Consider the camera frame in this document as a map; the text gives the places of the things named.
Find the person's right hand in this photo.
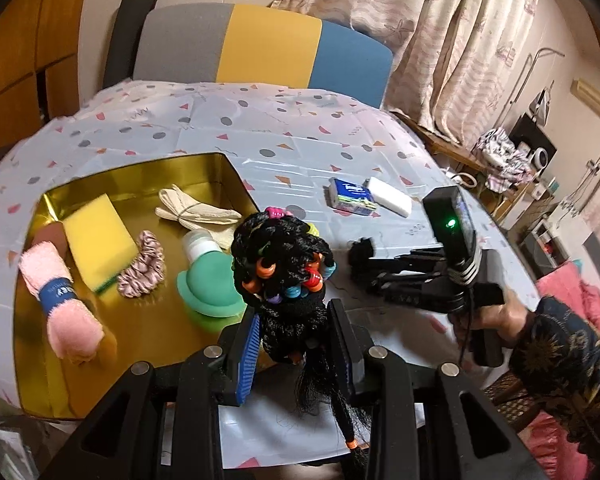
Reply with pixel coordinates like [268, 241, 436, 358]
[477, 292, 537, 348]

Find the black fuzzy hair tie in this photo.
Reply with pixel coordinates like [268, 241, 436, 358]
[348, 238, 377, 273]

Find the black braided beaded wig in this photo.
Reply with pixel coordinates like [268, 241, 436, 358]
[230, 206, 373, 467]

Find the clothes iron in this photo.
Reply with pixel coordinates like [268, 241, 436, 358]
[529, 89, 554, 122]

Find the pink frilly bedding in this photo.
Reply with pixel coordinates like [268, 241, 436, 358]
[527, 260, 600, 480]

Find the grey yellow blue chair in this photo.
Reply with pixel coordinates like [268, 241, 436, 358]
[102, 0, 395, 110]

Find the patterned white tablecloth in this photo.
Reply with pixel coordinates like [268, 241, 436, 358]
[0, 80, 541, 471]

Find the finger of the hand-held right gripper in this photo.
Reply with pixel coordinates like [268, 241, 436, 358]
[374, 266, 462, 312]
[369, 248, 452, 275]

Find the brown woven seat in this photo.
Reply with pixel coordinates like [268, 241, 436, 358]
[484, 374, 542, 432]

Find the black cable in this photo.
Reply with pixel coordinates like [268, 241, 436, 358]
[455, 300, 477, 367]

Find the gold metal tray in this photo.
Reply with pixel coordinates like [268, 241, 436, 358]
[14, 152, 261, 420]

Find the white rectangular block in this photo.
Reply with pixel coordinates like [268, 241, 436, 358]
[362, 176, 413, 218]

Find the green silicone bottle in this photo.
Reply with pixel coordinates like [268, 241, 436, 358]
[176, 228, 248, 333]

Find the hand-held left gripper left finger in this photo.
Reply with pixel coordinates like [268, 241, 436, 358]
[40, 305, 261, 480]

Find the beige wall air conditioner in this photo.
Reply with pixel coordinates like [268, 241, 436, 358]
[571, 78, 600, 122]

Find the yellow sponge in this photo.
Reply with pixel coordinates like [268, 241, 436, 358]
[62, 194, 138, 295]

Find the pink towel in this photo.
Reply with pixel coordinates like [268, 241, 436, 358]
[19, 240, 105, 361]

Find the beige patterned curtain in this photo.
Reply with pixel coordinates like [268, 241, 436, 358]
[270, 0, 546, 141]

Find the pink striped scrunchie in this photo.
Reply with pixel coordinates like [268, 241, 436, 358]
[117, 230, 166, 298]

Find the blue tissue packet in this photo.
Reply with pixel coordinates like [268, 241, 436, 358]
[327, 176, 378, 215]

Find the beige gauze cloth roll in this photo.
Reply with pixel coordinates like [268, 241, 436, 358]
[155, 185, 243, 251]

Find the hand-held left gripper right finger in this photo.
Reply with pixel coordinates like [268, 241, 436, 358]
[327, 299, 546, 480]

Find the crumpled patterned cloth pile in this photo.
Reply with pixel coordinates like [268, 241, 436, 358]
[472, 127, 532, 191]

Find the wooden cabinet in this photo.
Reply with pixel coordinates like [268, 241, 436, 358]
[0, 0, 96, 161]

